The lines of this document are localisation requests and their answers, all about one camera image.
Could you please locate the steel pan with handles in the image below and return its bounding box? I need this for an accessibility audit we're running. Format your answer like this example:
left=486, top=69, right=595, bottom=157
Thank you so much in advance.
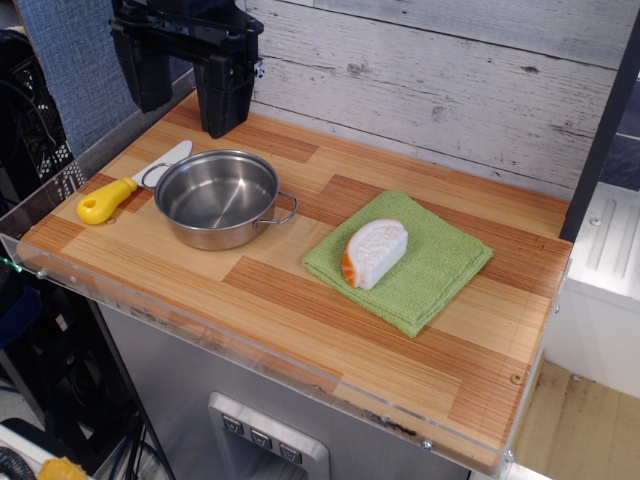
left=141, top=150, right=299, bottom=251

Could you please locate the black plastic crate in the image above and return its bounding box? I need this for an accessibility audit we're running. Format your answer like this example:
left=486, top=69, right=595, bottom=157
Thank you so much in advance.
left=1, top=29, right=74, bottom=199

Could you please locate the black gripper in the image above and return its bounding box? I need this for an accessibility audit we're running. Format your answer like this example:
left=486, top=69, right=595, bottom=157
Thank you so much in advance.
left=110, top=1, right=264, bottom=138

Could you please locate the black right vertical post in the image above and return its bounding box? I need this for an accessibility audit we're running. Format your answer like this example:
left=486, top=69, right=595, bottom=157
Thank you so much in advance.
left=559, top=15, right=639, bottom=242

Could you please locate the white orange toy sushi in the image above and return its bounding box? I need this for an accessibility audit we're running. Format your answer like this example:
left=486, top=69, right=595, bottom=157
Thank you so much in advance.
left=342, top=219, right=408, bottom=290

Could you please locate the white ribbed side cabinet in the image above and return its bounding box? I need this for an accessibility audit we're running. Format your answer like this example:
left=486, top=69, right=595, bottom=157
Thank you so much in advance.
left=543, top=183, right=639, bottom=397

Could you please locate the yellow handled toy knife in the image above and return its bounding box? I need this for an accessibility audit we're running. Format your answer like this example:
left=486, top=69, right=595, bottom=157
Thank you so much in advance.
left=76, top=140, right=193, bottom=225

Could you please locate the steel cabinet with dispenser panel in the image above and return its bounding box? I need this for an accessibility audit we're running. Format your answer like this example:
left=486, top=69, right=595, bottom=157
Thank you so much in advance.
left=100, top=306, right=470, bottom=479

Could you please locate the green folded cloth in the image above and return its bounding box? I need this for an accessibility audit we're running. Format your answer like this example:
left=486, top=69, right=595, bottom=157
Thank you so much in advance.
left=303, top=191, right=493, bottom=338

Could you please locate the clear acrylic table guard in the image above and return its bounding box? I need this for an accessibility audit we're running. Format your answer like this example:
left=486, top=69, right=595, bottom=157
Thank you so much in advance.
left=1, top=96, right=571, bottom=479

